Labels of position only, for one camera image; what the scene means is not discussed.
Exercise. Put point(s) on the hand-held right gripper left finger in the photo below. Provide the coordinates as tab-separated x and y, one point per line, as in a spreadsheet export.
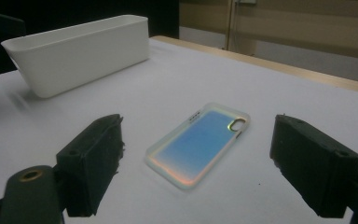
88	161

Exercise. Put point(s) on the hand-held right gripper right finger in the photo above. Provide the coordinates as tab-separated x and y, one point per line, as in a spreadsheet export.
313	165

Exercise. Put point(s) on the white plastic bin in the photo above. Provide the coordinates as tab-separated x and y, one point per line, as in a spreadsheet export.
84	59

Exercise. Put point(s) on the iridescent phone case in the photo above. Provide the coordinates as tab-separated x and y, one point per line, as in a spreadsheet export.
195	146

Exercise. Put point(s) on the beige wooden desk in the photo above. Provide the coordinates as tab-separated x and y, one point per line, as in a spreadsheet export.
307	28

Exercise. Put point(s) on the white table sheet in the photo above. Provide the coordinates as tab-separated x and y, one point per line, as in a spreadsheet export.
199	77

